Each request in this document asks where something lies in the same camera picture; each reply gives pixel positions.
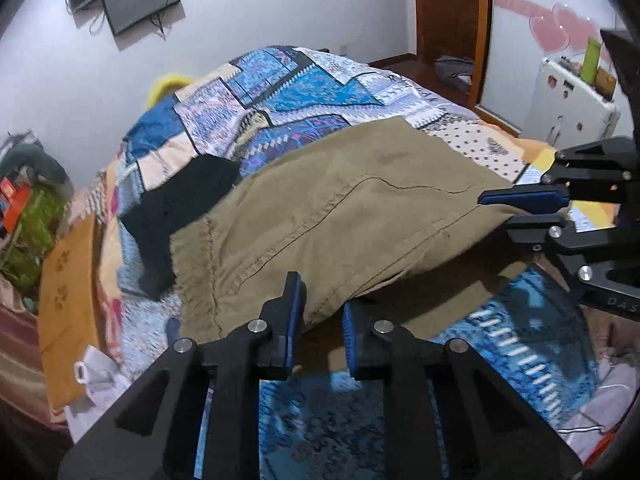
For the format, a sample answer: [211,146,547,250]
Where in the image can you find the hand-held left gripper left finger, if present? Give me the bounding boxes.
[59,272,307,480]

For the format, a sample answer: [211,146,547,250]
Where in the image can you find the orange paw-print pillow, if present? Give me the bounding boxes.
[37,214,110,411]

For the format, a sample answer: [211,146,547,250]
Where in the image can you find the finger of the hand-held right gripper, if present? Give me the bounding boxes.
[477,136,640,213]
[505,214,640,321]

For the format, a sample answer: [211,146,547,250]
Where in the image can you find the grey bag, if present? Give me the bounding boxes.
[434,56,476,94]

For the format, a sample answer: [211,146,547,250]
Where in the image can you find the brown wooden door frame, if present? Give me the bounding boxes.
[412,0,522,137]

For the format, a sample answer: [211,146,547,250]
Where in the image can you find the grey clothing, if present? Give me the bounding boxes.
[0,141,75,197]

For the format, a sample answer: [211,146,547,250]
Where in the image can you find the pale pink cloth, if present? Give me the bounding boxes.
[555,347,640,436]

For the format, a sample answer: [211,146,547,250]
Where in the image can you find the green bottle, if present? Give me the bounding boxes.
[580,39,604,84]

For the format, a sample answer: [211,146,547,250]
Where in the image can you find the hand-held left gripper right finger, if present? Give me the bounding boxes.
[341,300,584,480]

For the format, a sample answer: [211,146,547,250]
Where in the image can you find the black cloth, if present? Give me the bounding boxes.
[120,155,242,297]

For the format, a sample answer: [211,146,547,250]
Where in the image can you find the green cloth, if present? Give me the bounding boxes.
[0,189,67,302]

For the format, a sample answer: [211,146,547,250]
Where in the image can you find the red box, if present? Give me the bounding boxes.
[0,176,32,232]

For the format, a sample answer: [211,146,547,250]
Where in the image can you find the yellow pillow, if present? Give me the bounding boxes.
[147,74,195,109]

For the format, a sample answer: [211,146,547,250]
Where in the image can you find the yellow-brown box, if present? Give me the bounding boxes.
[595,67,619,102]

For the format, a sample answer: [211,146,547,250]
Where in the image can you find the white cloth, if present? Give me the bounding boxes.
[65,345,135,442]

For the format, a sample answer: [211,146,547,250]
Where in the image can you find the khaki pants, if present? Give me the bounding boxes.
[170,116,571,342]

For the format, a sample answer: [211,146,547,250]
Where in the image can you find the pink heart wall sticker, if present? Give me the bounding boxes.
[494,0,602,57]

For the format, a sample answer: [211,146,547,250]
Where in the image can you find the blue patchwork blanket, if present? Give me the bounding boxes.
[65,46,623,480]

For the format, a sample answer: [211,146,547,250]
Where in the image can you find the pink striped sheet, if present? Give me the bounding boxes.
[0,280,68,413]

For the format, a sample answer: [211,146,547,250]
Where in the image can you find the white cabinet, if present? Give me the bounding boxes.
[522,56,622,150]

